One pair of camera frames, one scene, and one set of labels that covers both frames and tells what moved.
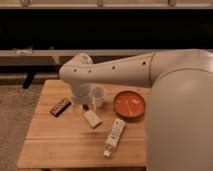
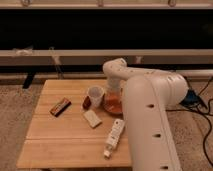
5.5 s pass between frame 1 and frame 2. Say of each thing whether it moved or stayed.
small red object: stayed
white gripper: moved
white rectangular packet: stayed
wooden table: stayed
